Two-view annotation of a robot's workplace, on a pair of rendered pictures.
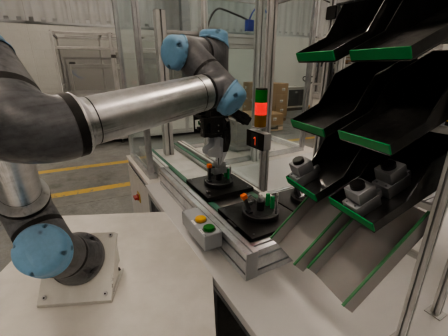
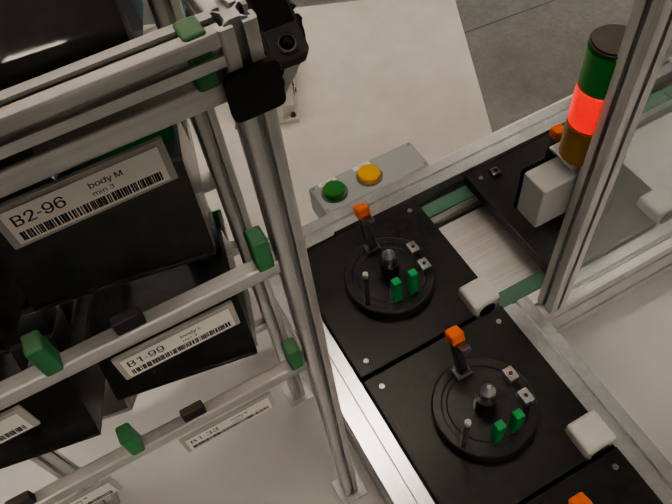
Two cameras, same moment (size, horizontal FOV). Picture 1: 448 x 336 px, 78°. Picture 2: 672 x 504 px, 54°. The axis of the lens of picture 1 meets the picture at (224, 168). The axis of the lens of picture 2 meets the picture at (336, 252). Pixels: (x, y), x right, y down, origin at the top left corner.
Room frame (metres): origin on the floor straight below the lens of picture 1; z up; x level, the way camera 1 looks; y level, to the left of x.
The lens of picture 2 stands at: (0.94, -0.68, 1.84)
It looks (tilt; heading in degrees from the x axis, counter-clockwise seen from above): 55 degrees down; 98
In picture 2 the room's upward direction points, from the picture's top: 9 degrees counter-clockwise
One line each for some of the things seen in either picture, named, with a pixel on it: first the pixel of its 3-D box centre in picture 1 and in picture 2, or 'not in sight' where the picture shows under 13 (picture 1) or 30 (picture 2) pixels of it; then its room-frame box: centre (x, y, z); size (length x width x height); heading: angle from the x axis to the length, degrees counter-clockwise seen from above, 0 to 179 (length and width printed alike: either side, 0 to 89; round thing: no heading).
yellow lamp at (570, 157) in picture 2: (260, 120); (585, 135); (1.16, -0.15, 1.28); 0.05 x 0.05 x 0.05
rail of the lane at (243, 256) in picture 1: (195, 206); (477, 171); (1.10, 0.13, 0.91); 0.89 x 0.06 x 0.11; 29
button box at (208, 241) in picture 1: (201, 227); (370, 186); (0.91, 0.09, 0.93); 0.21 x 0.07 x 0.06; 29
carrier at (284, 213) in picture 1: (261, 204); (389, 265); (0.94, -0.14, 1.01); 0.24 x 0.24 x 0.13; 29
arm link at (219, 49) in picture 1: (213, 53); not in sight; (0.79, 0.03, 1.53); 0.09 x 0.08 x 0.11; 142
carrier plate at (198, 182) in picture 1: (219, 185); (565, 195); (1.23, 0.02, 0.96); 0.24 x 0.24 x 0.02; 29
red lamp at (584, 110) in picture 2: (261, 108); (596, 102); (1.16, -0.15, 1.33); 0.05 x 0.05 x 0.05
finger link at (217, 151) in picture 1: (216, 152); not in sight; (0.77, 0.02, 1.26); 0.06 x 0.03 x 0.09; 119
